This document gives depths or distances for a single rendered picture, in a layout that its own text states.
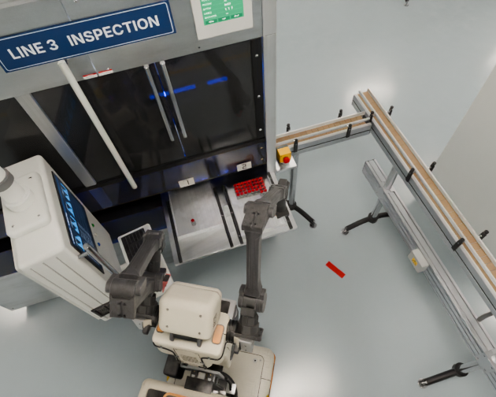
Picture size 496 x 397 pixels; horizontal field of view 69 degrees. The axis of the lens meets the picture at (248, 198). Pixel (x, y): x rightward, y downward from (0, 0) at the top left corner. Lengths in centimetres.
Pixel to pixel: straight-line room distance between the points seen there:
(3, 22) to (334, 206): 252
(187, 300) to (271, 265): 157
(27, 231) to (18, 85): 52
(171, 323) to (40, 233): 57
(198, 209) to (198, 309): 89
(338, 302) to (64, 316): 205
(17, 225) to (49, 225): 10
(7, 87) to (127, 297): 87
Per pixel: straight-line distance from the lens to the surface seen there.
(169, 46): 148
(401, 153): 235
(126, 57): 148
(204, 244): 199
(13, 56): 150
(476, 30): 534
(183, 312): 137
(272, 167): 216
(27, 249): 149
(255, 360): 240
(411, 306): 293
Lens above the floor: 266
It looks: 58 degrees down
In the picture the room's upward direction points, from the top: 7 degrees counter-clockwise
